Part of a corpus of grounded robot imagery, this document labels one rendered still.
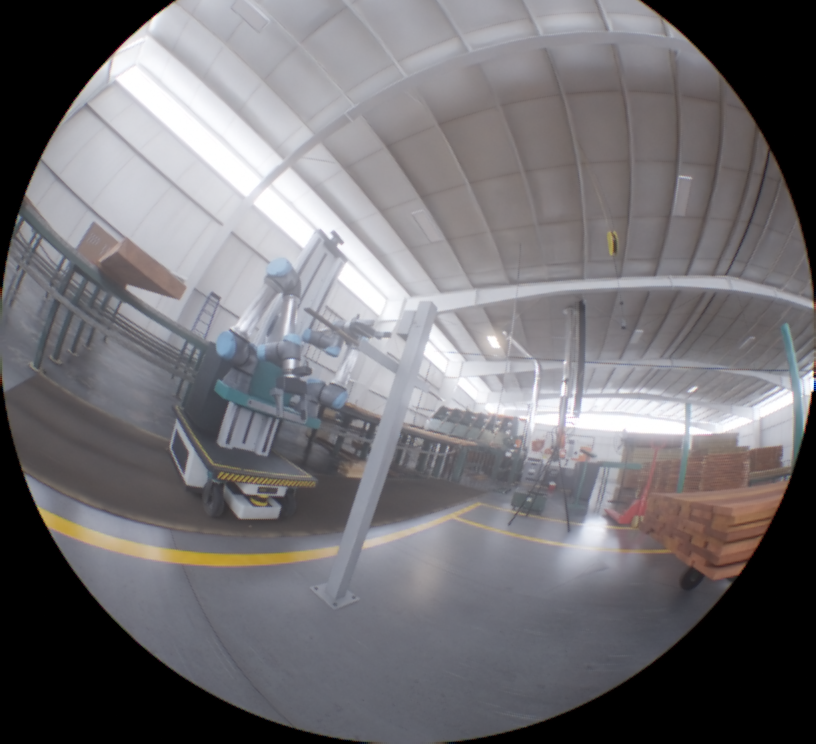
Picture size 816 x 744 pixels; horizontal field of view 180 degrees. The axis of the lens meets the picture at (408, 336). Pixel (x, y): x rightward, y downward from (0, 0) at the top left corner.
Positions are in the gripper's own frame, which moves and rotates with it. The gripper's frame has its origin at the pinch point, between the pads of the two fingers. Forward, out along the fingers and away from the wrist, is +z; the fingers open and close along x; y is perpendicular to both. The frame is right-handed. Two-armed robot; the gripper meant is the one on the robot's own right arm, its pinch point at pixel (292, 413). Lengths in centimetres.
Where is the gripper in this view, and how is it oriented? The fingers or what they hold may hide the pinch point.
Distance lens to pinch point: 101.5
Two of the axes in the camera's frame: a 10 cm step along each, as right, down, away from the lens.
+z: 1.3, 9.2, -3.7
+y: -9.4, 2.4, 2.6
